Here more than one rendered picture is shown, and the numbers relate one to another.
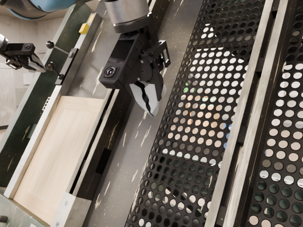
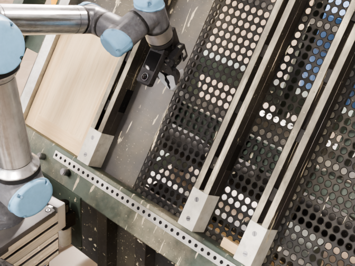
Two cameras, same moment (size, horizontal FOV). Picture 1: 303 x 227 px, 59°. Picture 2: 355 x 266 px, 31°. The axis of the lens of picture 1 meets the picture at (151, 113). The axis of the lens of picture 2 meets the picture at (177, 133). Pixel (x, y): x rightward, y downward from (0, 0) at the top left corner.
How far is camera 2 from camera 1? 1.39 m
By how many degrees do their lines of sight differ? 22
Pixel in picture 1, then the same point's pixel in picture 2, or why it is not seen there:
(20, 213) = (40, 139)
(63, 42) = not seen: outside the picture
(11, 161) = not seen: hidden behind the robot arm
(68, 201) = (94, 135)
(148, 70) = (169, 69)
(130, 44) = (158, 57)
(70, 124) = (86, 50)
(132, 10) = (160, 40)
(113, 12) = (149, 39)
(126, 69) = (155, 75)
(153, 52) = (174, 58)
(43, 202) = (62, 131)
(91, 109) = not seen: hidden behind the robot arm
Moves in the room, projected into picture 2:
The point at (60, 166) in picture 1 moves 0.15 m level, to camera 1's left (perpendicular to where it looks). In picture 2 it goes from (78, 96) to (38, 93)
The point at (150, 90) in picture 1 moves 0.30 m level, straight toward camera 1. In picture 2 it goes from (170, 78) to (165, 130)
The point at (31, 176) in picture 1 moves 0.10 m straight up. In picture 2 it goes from (44, 101) to (43, 78)
